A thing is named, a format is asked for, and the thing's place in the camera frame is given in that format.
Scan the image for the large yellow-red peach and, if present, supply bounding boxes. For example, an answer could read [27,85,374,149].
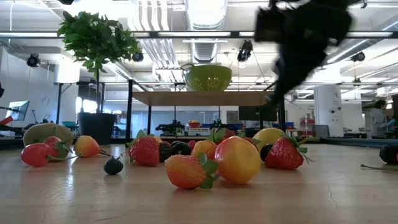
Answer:
[213,135,262,186]

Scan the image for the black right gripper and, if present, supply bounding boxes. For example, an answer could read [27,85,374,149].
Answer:
[269,7,354,105]

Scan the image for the white building column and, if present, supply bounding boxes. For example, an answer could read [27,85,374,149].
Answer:
[313,85,345,138]

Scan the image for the tilted computer monitor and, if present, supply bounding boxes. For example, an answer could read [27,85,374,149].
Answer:
[5,100,30,122]

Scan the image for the dark blueberry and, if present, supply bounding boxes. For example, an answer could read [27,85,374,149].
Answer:
[103,156,124,175]

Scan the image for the wooden shelf riser black legs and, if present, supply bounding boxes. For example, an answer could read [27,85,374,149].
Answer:
[125,78,287,144]

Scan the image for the silver ventilation duct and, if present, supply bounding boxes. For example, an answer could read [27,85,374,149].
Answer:
[184,0,229,68]

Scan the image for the orange strawberry green leaves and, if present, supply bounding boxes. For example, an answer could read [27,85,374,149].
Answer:
[164,152,220,190]

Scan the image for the person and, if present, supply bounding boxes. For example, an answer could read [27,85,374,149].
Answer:
[369,99,396,139]

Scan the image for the black metal workstation frame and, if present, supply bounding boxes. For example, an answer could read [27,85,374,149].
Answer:
[53,80,108,125]

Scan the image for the yellow-orange peach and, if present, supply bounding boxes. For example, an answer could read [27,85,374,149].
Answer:
[191,139,218,160]

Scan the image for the thin green fruit stem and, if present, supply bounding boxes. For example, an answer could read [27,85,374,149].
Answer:
[360,164,398,172]

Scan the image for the yellow lemon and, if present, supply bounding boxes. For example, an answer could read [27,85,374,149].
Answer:
[250,126,286,151]

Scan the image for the black flat screen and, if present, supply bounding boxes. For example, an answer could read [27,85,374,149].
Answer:
[238,105,279,123]

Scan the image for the green plant in black pot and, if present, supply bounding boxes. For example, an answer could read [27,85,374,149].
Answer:
[57,10,143,146]

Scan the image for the small peach with stem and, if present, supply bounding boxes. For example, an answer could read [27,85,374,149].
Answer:
[73,135,112,159]

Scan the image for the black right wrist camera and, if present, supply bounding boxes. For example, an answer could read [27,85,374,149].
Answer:
[254,5,282,44]

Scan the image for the grey chair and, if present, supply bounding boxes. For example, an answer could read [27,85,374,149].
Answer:
[312,124,331,139]

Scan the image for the green plastic colander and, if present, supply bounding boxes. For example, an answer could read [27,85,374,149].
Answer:
[180,63,233,92]

